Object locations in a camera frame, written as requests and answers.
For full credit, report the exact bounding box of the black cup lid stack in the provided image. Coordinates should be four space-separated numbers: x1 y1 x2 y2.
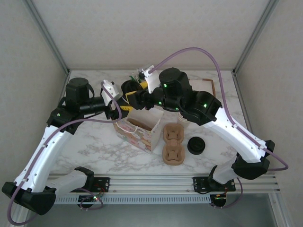
187 136 205 155

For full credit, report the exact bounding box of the grey slotted cable duct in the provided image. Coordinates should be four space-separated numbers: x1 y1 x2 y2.
55 194 211 204

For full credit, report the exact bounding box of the aluminium frame post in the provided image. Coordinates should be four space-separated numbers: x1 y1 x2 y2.
26 0 71 74
233 0 280 74

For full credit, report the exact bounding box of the left controller board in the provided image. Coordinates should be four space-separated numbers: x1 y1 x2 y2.
78 195 99 203

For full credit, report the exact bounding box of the right controller board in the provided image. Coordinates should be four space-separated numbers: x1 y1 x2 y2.
212 193 228 207

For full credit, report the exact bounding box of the aluminium mounting rail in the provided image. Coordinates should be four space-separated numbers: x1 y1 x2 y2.
47 174 281 193

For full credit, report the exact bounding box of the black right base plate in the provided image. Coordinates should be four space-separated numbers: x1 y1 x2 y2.
193 176 237 193

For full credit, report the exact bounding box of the controller board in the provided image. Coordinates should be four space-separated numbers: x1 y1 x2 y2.
78 195 99 203
212 193 228 207

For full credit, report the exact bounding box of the white napkin stack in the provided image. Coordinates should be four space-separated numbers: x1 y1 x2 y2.
189 80 213 93

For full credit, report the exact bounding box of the beige paper cup stack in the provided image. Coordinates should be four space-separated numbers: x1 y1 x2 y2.
177 113 190 130

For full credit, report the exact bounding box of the box of white napkins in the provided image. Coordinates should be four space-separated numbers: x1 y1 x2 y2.
189 79 216 96

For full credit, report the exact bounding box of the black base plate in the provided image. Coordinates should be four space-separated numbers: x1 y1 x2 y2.
193 176 237 193
91 176 111 192

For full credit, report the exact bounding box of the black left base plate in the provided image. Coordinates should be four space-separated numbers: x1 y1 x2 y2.
91 176 111 192

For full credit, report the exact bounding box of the brown cardboard cup carrier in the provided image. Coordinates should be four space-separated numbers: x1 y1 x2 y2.
162 123 185 166

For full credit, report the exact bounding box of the white paper gift bag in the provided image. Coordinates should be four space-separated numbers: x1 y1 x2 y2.
113 107 164 154

